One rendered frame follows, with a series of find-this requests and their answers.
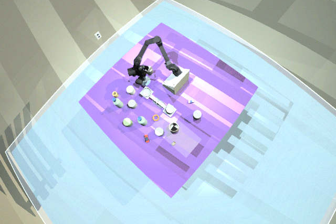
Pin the beige cylinder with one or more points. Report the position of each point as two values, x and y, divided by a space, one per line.
115 94

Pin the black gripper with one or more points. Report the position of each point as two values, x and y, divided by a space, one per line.
141 76

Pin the pale green cylinder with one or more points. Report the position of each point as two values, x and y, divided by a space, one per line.
127 122

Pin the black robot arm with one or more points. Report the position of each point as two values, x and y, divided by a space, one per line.
137 68

